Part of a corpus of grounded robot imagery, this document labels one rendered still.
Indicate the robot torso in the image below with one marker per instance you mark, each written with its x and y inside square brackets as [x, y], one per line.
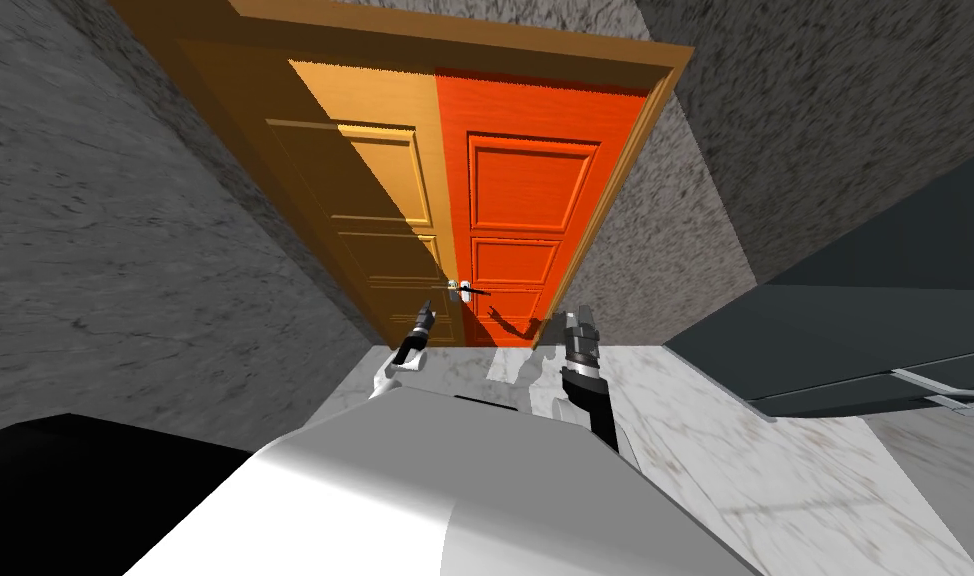
[455, 496]

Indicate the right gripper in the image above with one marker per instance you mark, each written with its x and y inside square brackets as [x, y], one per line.
[582, 344]

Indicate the dark grey cabinet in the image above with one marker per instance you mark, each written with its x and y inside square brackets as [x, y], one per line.
[839, 336]

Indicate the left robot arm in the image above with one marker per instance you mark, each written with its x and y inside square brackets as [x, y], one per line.
[407, 352]

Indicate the tan wooden door leaf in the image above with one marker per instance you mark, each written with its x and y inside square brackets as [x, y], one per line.
[375, 184]

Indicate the orange-red wooden door leaf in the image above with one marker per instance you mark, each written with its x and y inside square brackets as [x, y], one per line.
[527, 184]

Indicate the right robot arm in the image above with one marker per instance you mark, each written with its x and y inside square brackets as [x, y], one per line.
[591, 400]

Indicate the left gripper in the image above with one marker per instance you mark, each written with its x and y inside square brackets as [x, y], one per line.
[424, 322]

